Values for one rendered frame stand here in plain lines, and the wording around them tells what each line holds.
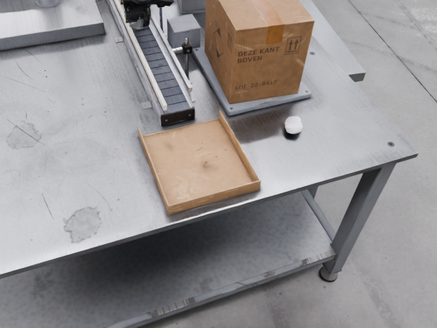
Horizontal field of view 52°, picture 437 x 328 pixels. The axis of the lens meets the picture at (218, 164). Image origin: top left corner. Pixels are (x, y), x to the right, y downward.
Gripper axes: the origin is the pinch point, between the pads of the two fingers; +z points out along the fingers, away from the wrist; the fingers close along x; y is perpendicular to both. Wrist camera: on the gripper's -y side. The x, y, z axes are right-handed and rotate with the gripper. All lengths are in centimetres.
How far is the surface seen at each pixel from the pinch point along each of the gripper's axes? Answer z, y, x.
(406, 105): 88, -164, 34
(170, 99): -12.3, 0.9, 33.0
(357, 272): 45, -72, 110
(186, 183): -23, 6, 61
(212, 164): -21, -3, 57
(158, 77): -6.4, 1.1, 22.6
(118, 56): 8.8, 10.2, 6.3
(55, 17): 16.4, 27.4, -16.8
